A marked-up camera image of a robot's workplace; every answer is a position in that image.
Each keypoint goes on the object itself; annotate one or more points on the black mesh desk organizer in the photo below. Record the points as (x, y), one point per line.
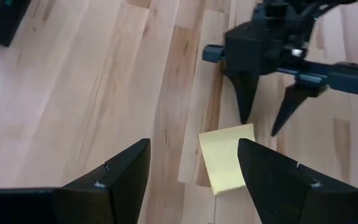
(5, 28)

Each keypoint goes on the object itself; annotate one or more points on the yellow sticky note pad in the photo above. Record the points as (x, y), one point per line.
(222, 161)

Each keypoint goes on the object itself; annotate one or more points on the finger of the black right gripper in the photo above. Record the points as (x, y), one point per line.
(294, 102)
(245, 93)

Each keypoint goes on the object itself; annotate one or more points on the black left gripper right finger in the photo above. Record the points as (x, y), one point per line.
(278, 186)

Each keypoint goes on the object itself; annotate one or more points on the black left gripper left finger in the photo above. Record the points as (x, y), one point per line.
(117, 186)

